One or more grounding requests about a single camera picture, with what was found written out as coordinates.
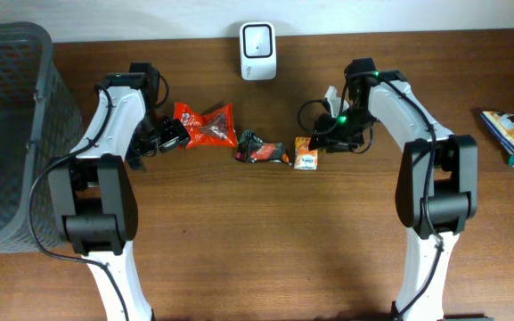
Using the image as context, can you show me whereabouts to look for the orange small snack box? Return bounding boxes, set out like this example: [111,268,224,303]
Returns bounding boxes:
[293,136,318,170]

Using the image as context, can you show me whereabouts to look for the dark red snack packet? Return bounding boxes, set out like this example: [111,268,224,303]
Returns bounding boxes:
[174,102,238,149]

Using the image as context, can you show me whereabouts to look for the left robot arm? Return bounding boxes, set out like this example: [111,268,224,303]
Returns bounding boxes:
[45,62,190,320]

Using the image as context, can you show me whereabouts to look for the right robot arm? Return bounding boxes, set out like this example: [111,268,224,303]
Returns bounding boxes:
[308,58,477,320]

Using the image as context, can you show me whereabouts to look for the grey plastic mesh basket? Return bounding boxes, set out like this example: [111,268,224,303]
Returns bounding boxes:
[0,22,84,254]

